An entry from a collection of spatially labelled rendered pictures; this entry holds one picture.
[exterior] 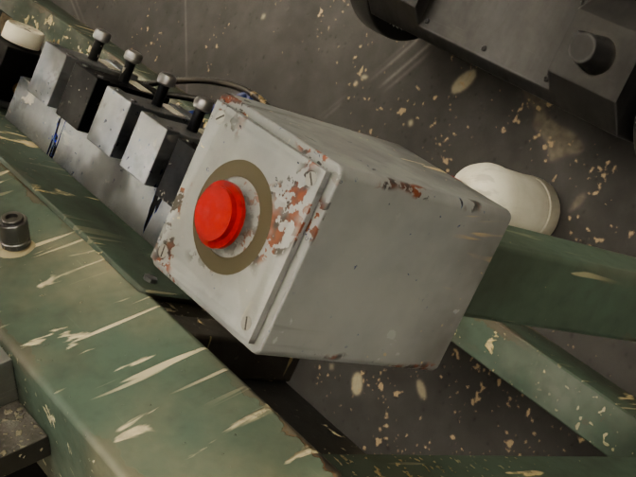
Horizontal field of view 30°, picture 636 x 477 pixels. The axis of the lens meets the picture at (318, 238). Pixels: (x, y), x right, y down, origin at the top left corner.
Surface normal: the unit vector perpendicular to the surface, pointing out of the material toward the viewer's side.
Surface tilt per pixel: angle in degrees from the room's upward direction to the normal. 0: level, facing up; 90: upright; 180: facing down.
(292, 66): 0
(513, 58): 0
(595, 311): 90
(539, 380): 0
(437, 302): 90
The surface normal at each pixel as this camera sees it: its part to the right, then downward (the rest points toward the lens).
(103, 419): 0.00, -0.83
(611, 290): 0.61, 0.44
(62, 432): -0.80, 0.33
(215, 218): -0.68, -0.14
